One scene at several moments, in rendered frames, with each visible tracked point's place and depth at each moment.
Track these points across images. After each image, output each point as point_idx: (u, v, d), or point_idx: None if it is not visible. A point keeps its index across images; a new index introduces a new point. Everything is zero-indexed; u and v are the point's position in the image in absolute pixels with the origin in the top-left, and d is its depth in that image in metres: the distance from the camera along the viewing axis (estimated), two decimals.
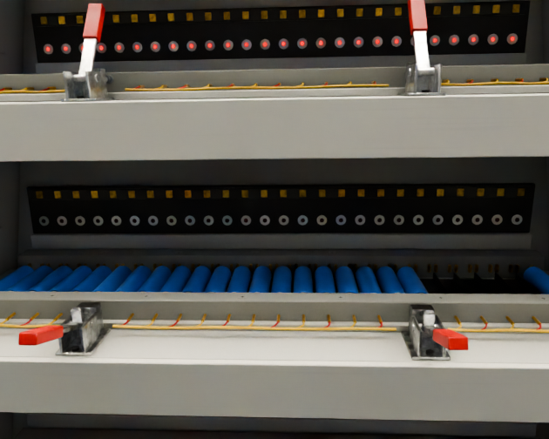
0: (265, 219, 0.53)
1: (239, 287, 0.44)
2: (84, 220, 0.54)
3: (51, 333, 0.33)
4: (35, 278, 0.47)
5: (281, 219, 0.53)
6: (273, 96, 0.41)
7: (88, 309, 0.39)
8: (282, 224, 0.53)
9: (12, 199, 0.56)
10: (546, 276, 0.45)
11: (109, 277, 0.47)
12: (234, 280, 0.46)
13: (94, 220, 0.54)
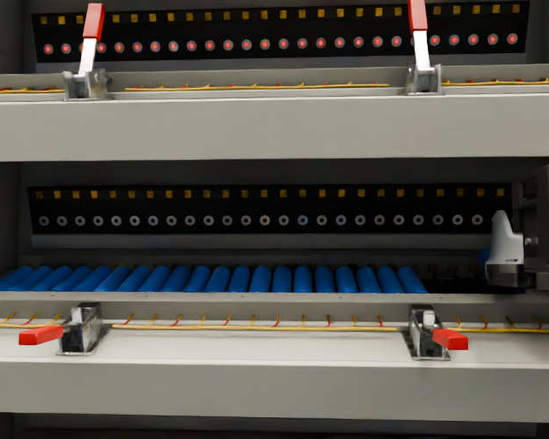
0: (265, 219, 0.53)
1: (239, 287, 0.44)
2: (84, 220, 0.54)
3: (51, 333, 0.33)
4: (35, 278, 0.47)
5: (281, 219, 0.53)
6: (273, 96, 0.41)
7: (88, 309, 0.39)
8: (282, 224, 0.53)
9: (12, 199, 0.56)
10: None
11: (109, 277, 0.47)
12: (234, 280, 0.46)
13: (94, 220, 0.54)
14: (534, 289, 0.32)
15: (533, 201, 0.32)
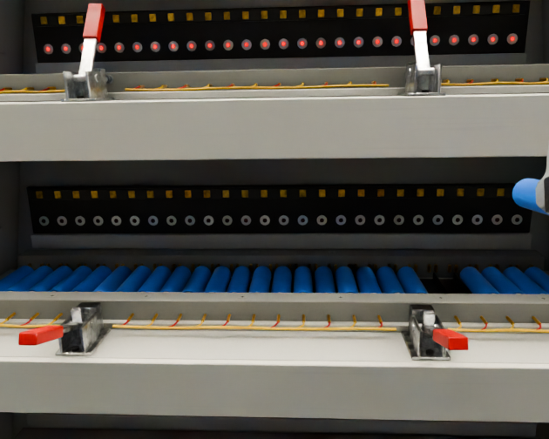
0: (265, 219, 0.53)
1: (239, 287, 0.44)
2: (84, 220, 0.54)
3: (51, 333, 0.33)
4: (35, 278, 0.47)
5: (281, 219, 0.53)
6: (273, 96, 0.41)
7: (88, 309, 0.39)
8: (282, 224, 0.53)
9: (12, 199, 0.56)
10: (546, 276, 0.45)
11: (109, 277, 0.47)
12: (234, 280, 0.46)
13: (94, 220, 0.54)
14: None
15: None
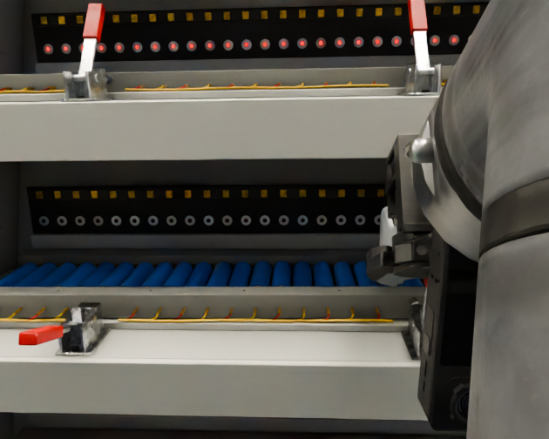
0: (265, 219, 0.53)
1: (240, 281, 0.45)
2: (84, 220, 0.54)
3: (51, 333, 0.33)
4: (40, 274, 0.48)
5: (281, 219, 0.53)
6: (273, 96, 0.41)
7: (88, 309, 0.39)
8: (282, 224, 0.53)
9: (12, 199, 0.56)
10: None
11: (112, 273, 0.48)
12: (235, 274, 0.47)
13: (94, 220, 0.54)
14: (397, 266, 0.30)
15: (393, 176, 0.31)
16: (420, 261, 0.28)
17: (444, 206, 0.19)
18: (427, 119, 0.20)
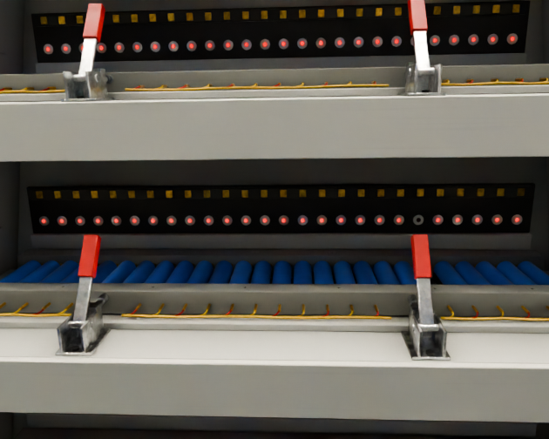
0: (265, 219, 0.53)
1: (240, 280, 0.46)
2: (84, 220, 0.54)
3: (97, 258, 0.40)
4: (43, 272, 0.49)
5: (281, 219, 0.53)
6: (273, 96, 0.41)
7: None
8: (282, 224, 0.53)
9: (12, 199, 0.56)
10: (538, 270, 0.47)
11: (114, 271, 0.48)
12: (236, 273, 0.47)
13: (94, 220, 0.54)
14: None
15: None
16: None
17: None
18: None
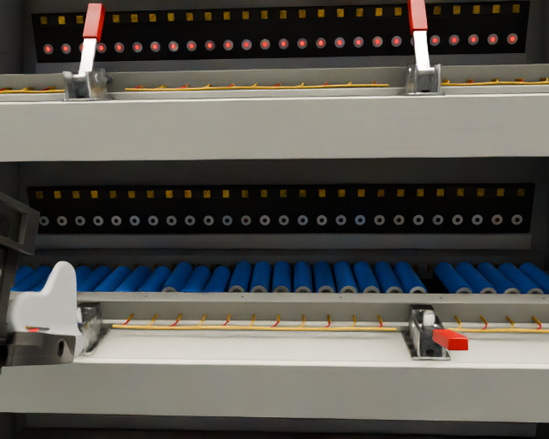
0: (265, 219, 0.53)
1: (240, 280, 0.46)
2: (84, 220, 0.54)
3: None
4: (35, 278, 0.47)
5: (281, 219, 0.53)
6: (273, 96, 0.41)
7: (88, 309, 0.39)
8: (282, 224, 0.53)
9: None
10: (540, 272, 0.46)
11: (109, 277, 0.47)
12: (236, 273, 0.47)
13: (94, 220, 0.54)
14: None
15: None
16: None
17: None
18: None
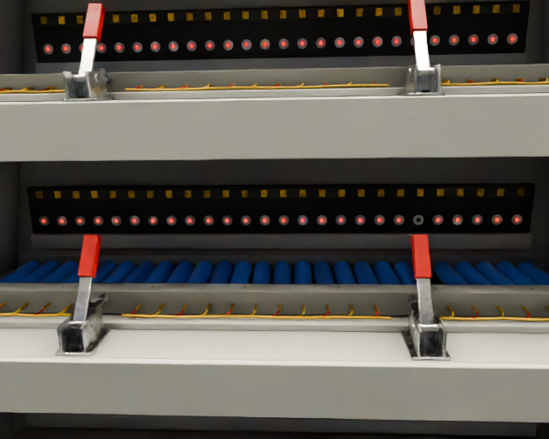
0: (265, 219, 0.53)
1: (241, 280, 0.46)
2: (84, 220, 0.54)
3: (97, 258, 0.40)
4: (43, 272, 0.49)
5: (281, 219, 0.53)
6: (273, 96, 0.41)
7: None
8: (282, 224, 0.53)
9: (12, 199, 0.56)
10: (538, 270, 0.47)
11: (114, 271, 0.48)
12: (236, 273, 0.47)
13: (94, 220, 0.54)
14: None
15: None
16: None
17: None
18: None
